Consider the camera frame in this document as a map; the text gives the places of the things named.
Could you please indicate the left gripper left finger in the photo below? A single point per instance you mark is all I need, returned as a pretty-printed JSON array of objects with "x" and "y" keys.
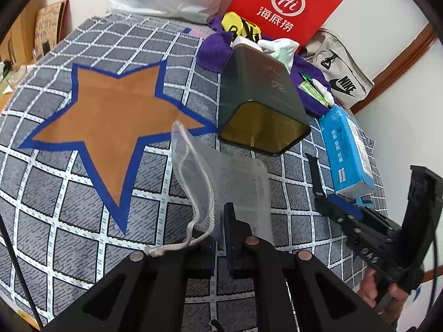
[{"x": 142, "y": 293}]

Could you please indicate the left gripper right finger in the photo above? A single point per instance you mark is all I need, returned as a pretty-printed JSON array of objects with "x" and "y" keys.
[{"x": 293, "y": 292}]

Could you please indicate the blue tissue pack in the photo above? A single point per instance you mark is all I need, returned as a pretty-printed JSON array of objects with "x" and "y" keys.
[{"x": 349, "y": 161}]

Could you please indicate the white mesh drawstring bag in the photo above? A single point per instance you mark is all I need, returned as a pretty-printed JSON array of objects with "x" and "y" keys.
[{"x": 211, "y": 179}]

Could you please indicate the green snack packet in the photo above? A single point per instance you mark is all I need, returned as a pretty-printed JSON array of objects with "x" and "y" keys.
[{"x": 316, "y": 90}]

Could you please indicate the dark green tin box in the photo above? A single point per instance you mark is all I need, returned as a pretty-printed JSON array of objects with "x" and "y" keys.
[{"x": 259, "y": 107}]

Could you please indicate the yellow black pouch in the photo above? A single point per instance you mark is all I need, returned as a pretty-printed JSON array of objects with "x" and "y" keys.
[{"x": 232, "y": 22}]

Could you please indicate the right hand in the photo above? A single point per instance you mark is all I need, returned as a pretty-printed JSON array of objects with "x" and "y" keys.
[{"x": 368, "y": 292}]

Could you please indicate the grey checkered bed sheet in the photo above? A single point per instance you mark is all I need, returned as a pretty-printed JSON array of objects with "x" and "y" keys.
[{"x": 63, "y": 236}]

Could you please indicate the beige Nike waist bag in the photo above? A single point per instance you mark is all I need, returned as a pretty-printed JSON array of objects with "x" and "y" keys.
[{"x": 349, "y": 84}]

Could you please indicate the orange felt star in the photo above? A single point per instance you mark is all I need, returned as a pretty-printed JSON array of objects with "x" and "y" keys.
[{"x": 110, "y": 120}]

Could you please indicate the purple fleece towel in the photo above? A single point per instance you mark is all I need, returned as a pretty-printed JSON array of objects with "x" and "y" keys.
[{"x": 218, "y": 47}]

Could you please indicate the red Haidilao paper bag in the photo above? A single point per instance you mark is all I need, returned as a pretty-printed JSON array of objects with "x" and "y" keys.
[{"x": 297, "y": 20}]

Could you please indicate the wooden headboard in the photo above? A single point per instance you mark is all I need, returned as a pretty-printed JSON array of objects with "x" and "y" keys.
[{"x": 19, "y": 42}]

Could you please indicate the patterned book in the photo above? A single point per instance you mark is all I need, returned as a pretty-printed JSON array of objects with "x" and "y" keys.
[{"x": 49, "y": 28}]

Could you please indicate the wooden door frame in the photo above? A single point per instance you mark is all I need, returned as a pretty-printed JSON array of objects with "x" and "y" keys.
[{"x": 399, "y": 66}]

